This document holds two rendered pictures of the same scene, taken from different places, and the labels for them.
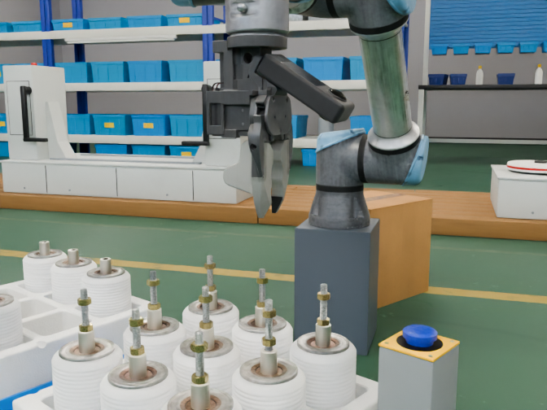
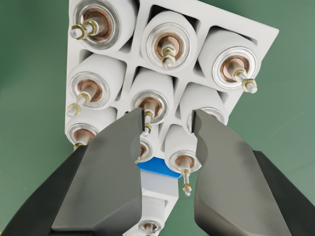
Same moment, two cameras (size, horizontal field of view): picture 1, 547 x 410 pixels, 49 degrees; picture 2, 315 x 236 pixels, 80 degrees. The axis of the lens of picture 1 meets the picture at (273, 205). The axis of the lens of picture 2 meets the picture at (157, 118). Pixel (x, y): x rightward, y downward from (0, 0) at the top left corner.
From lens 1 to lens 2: 0.70 m
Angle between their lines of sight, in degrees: 66
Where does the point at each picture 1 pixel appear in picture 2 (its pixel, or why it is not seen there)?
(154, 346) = (153, 137)
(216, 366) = (166, 89)
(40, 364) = (146, 181)
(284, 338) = (95, 65)
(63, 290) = not seen: hidden behind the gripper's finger
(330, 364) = (122, 6)
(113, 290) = not seen: hidden behind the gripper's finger
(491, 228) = not seen: outside the picture
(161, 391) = (214, 101)
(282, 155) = (130, 180)
